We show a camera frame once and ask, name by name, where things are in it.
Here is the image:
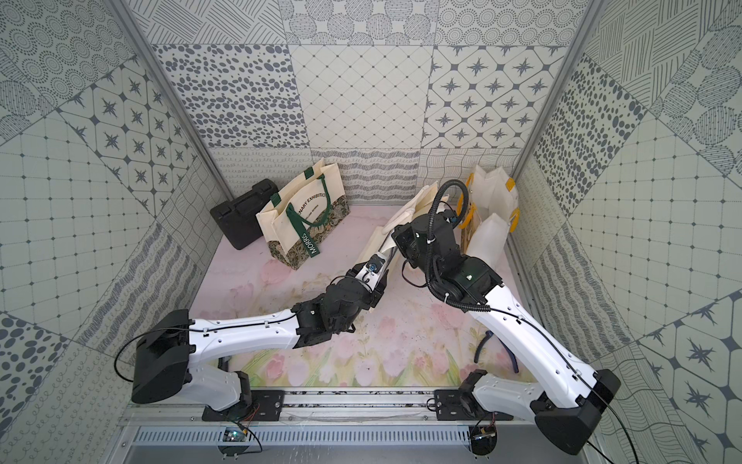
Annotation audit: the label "left circuit board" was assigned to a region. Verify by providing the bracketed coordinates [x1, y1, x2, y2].
[218, 428, 250, 457]

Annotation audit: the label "green handled exhibition tote bag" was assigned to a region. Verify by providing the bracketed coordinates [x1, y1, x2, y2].
[256, 160, 350, 270]

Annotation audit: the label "aluminium mounting rail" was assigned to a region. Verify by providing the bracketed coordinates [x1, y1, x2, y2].
[115, 386, 592, 427]

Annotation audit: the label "starry night canvas tote bag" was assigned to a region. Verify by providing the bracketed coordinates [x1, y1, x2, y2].
[356, 181, 451, 280]

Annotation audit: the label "black plastic tool case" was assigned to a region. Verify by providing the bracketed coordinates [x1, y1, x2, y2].
[210, 179, 278, 251]

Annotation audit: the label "yellow handled white bag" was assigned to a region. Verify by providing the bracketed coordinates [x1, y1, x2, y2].
[458, 165, 521, 269]

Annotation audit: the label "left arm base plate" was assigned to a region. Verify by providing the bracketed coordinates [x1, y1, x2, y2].
[201, 390, 286, 423]

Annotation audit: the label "blue handled pliers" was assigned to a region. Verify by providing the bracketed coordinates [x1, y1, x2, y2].
[473, 330, 520, 374]

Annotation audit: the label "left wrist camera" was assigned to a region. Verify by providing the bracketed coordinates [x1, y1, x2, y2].
[356, 249, 396, 292]

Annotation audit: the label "pink floral table mat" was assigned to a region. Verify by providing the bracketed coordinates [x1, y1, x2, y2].
[191, 205, 534, 388]

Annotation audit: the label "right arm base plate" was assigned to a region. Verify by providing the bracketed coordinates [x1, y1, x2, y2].
[426, 390, 513, 421]

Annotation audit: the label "right circuit board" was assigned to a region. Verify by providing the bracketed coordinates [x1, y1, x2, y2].
[469, 425, 498, 456]

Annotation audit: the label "black corrugated cable hose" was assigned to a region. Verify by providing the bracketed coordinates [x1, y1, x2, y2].
[425, 178, 471, 245]

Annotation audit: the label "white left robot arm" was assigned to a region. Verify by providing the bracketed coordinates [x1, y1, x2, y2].
[131, 276, 388, 412]

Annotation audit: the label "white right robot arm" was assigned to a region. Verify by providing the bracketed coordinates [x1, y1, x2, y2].
[386, 209, 621, 455]

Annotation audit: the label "circuit board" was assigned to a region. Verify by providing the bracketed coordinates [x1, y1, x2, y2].
[469, 425, 498, 456]
[218, 428, 250, 457]

